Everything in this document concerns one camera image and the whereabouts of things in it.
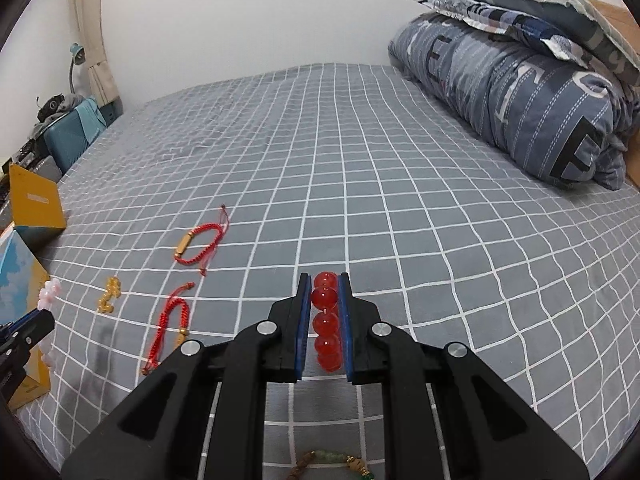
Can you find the white pink bead bracelet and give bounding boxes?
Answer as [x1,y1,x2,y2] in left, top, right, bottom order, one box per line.
[34,276,63,366]

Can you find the wooden jade bead bracelet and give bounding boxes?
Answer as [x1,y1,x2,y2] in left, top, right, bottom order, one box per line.
[278,448,377,480]

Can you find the red braided bracelet gold charm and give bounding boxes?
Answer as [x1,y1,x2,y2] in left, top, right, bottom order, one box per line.
[141,282,195,376]

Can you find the red bead bracelet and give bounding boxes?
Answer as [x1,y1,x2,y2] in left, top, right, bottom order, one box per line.
[310,270,345,373]

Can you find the yellow box lid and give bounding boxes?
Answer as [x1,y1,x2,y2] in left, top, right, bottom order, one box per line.
[9,165,66,233]

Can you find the grey checked bed sheet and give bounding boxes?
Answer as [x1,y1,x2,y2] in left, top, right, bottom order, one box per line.
[20,64,639,474]

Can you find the teal suitcase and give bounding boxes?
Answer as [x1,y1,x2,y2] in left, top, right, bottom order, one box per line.
[42,98,107,174]

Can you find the blue desk lamp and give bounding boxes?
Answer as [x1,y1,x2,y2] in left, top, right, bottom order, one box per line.
[68,42,86,93]

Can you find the blue folded duvet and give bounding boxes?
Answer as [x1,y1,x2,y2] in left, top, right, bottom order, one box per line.
[388,13,639,191]

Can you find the beige curtain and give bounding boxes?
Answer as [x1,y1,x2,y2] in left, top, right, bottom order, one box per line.
[70,0,119,106]

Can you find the patterned pillow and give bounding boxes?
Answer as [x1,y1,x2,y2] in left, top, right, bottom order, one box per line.
[419,0,594,68]

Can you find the grey checked pillow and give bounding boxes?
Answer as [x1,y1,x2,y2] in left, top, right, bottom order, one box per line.
[475,0,639,87]

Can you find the wooden headboard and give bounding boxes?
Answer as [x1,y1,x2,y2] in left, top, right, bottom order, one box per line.
[584,0,640,189]

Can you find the red cord bracelet gold tube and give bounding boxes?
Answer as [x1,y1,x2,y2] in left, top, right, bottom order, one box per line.
[174,205,230,276]

